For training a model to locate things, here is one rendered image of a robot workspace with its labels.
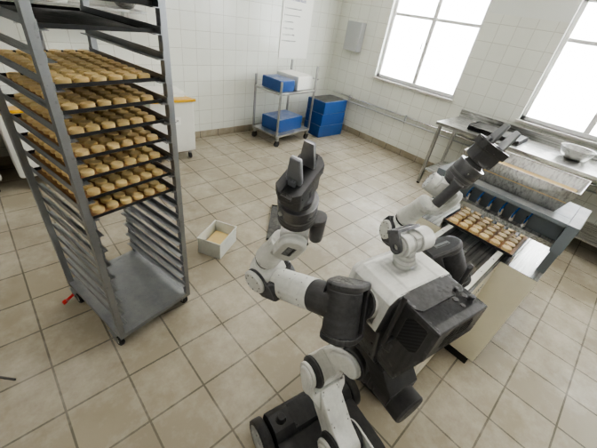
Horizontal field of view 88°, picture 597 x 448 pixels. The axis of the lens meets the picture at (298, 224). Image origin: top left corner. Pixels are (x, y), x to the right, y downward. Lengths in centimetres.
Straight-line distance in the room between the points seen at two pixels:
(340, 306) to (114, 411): 158
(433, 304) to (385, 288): 12
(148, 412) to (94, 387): 35
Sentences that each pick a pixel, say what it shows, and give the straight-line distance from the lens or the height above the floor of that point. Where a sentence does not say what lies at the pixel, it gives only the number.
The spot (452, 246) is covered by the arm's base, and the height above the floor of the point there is 131.
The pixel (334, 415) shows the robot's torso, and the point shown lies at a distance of 160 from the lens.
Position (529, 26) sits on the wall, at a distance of 511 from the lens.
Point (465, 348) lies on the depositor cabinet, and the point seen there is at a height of 14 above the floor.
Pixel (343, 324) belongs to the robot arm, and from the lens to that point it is 78.
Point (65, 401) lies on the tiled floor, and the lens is 223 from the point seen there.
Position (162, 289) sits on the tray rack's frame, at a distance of 235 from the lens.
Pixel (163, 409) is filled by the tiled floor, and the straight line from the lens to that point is 206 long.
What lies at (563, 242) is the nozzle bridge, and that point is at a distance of 197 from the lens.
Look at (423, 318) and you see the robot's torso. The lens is 81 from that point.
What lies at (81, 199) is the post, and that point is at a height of 107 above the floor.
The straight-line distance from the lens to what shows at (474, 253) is 203.
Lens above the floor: 184
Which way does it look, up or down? 35 degrees down
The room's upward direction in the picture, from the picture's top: 10 degrees clockwise
